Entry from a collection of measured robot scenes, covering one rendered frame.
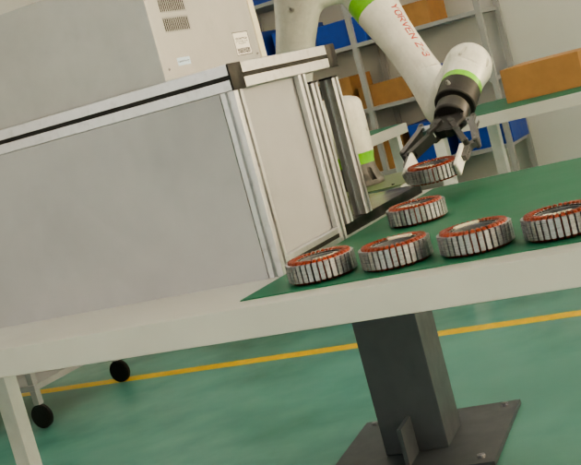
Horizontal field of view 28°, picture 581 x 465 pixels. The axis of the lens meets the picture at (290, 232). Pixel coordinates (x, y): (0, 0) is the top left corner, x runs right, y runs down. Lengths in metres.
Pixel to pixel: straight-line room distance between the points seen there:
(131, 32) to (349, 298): 0.66
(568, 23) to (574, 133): 0.83
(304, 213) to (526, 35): 7.12
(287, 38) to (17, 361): 1.20
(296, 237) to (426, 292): 0.47
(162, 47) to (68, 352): 0.55
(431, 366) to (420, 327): 0.11
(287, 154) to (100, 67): 0.36
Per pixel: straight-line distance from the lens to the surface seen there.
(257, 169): 1.94
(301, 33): 2.87
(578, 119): 9.10
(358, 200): 2.35
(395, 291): 1.65
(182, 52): 2.09
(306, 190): 2.11
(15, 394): 3.40
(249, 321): 1.76
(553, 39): 9.08
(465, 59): 2.63
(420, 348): 3.12
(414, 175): 2.38
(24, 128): 2.19
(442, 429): 3.19
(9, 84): 2.22
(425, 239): 1.74
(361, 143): 3.10
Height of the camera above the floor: 1.04
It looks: 7 degrees down
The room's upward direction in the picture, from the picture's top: 15 degrees counter-clockwise
